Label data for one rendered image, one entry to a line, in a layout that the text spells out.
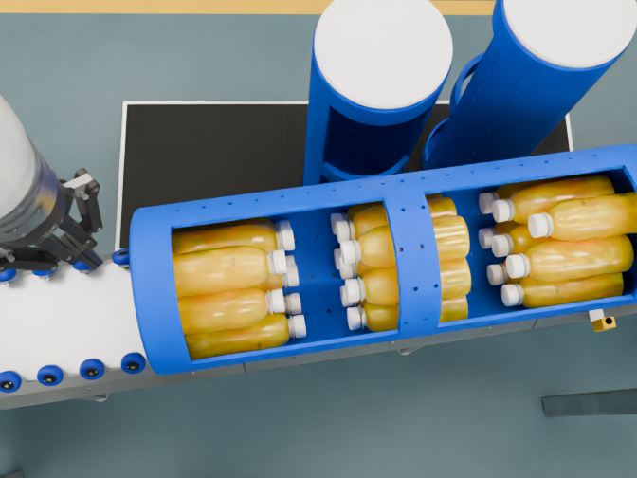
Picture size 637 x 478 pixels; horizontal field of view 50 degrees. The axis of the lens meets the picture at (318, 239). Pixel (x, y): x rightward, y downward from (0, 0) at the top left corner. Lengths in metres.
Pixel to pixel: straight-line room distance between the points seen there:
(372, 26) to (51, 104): 1.47
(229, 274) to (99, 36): 1.74
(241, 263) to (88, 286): 0.41
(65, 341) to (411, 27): 0.91
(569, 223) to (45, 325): 0.97
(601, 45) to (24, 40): 1.99
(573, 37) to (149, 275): 0.97
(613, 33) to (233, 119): 1.24
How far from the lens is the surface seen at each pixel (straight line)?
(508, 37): 1.53
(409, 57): 1.42
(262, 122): 2.31
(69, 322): 1.41
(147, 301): 1.06
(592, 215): 1.22
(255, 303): 1.13
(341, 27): 1.44
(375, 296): 1.15
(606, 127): 2.73
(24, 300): 1.44
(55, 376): 1.35
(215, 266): 1.09
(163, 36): 2.67
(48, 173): 0.61
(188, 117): 2.34
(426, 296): 1.09
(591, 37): 1.56
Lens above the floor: 2.26
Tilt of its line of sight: 75 degrees down
